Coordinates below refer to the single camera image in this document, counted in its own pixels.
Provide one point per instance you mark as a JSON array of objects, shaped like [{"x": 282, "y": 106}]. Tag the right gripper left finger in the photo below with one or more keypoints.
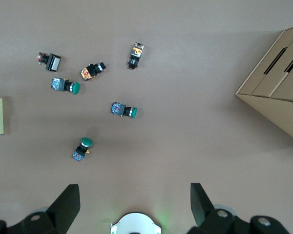
[{"x": 61, "y": 212}]

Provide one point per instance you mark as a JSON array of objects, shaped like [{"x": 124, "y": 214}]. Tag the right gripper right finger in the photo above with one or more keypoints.
[{"x": 202, "y": 209}]

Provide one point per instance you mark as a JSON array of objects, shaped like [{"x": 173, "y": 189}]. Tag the green mushroom push button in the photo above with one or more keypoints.
[
  {"x": 82, "y": 148},
  {"x": 122, "y": 109},
  {"x": 63, "y": 84}
]

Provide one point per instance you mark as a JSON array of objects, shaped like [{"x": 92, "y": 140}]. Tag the brown cardboard drawer box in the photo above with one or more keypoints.
[{"x": 276, "y": 97}]

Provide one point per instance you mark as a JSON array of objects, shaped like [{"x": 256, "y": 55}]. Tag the black selector switch orange block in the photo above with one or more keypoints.
[
  {"x": 90, "y": 72},
  {"x": 136, "y": 54}
]

